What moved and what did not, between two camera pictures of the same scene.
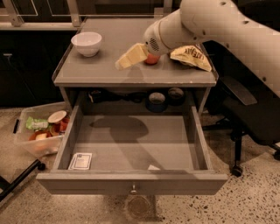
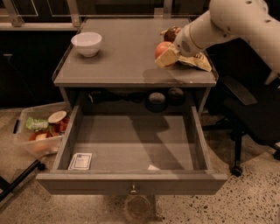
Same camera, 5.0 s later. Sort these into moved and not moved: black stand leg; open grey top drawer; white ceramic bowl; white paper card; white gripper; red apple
Moved: red apple; white gripper
Not moved: white ceramic bowl; black stand leg; open grey top drawer; white paper card
